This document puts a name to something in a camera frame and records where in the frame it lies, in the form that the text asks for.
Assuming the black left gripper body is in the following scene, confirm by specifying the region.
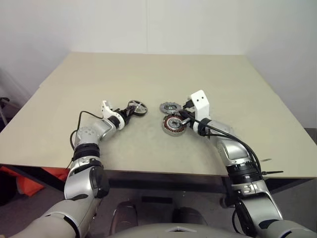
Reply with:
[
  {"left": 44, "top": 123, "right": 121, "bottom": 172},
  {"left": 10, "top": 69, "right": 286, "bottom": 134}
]
[{"left": 114, "top": 108, "right": 131, "bottom": 126}]

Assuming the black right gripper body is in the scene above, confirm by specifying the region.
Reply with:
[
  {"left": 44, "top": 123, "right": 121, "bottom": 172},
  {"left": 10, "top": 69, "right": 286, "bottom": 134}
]
[{"left": 182, "top": 98, "right": 198, "bottom": 127}]

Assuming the black spoked rotor ring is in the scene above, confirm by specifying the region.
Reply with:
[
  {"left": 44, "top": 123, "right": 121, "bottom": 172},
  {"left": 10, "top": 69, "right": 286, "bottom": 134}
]
[{"left": 128, "top": 99, "right": 149, "bottom": 117}]

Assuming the motor stator with copper windings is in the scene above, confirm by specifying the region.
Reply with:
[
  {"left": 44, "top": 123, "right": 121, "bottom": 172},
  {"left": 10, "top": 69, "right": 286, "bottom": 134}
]
[{"left": 162, "top": 114, "right": 187, "bottom": 136}]

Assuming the grey toothed motor cover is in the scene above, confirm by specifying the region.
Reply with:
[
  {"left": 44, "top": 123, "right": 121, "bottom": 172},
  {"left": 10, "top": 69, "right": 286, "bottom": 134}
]
[{"left": 159, "top": 102, "right": 184, "bottom": 115}]

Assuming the black floor plate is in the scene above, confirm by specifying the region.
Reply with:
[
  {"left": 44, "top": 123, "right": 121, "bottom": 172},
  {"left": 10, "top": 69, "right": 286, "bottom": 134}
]
[{"left": 141, "top": 195, "right": 173, "bottom": 205}]

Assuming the dark rounded robot right foot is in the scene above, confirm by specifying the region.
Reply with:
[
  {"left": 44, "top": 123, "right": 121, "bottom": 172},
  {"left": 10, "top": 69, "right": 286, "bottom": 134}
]
[{"left": 172, "top": 207, "right": 208, "bottom": 226}]

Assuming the dark rounded robot foot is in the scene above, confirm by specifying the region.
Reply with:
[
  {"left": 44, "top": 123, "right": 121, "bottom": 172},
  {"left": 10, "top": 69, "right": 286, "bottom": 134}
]
[
  {"left": 110, "top": 201, "right": 139, "bottom": 234},
  {"left": 172, "top": 207, "right": 208, "bottom": 226}
]

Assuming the dark rounded robot left foot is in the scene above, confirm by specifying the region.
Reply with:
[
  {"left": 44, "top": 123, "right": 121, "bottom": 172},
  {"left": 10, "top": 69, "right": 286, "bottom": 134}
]
[{"left": 110, "top": 201, "right": 139, "bottom": 234}]

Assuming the grey robot torso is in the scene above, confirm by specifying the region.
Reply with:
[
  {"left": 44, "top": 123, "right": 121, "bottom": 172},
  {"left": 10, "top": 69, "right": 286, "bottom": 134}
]
[{"left": 106, "top": 222, "right": 213, "bottom": 238}]

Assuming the orange red fabric object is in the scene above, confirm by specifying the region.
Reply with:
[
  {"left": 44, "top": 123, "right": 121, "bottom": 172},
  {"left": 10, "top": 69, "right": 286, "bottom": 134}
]
[{"left": 0, "top": 166, "right": 67, "bottom": 198}]

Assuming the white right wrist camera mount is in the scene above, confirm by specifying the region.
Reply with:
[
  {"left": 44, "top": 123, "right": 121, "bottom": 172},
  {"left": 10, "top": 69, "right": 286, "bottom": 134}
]
[{"left": 189, "top": 90, "right": 211, "bottom": 132}]

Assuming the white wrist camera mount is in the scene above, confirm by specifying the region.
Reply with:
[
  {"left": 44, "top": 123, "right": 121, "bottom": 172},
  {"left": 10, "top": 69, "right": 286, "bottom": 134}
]
[
  {"left": 189, "top": 90, "right": 211, "bottom": 132},
  {"left": 100, "top": 100, "right": 124, "bottom": 130}
]

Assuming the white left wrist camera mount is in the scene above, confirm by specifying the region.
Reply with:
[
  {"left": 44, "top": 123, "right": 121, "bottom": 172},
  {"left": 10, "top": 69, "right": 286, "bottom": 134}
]
[{"left": 100, "top": 100, "right": 124, "bottom": 130}]

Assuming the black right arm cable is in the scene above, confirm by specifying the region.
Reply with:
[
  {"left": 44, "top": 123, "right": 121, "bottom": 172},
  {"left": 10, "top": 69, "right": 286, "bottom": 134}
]
[{"left": 184, "top": 111, "right": 264, "bottom": 234}]

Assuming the black metal table frame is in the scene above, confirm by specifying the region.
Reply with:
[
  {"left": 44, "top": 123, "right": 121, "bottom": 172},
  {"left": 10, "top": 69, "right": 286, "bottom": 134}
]
[{"left": 0, "top": 165, "right": 317, "bottom": 209}]

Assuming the black right arm cable tie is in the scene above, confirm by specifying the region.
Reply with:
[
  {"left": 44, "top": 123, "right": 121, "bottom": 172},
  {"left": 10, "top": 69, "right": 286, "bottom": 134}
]
[{"left": 259, "top": 170, "right": 285, "bottom": 176}]

